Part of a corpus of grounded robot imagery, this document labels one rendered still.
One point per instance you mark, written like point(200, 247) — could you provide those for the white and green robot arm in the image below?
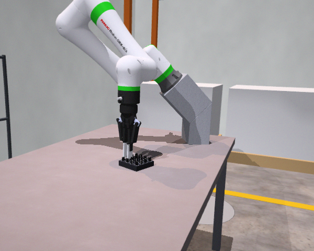
point(129, 71)

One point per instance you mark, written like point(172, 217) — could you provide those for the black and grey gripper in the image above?
point(128, 127)

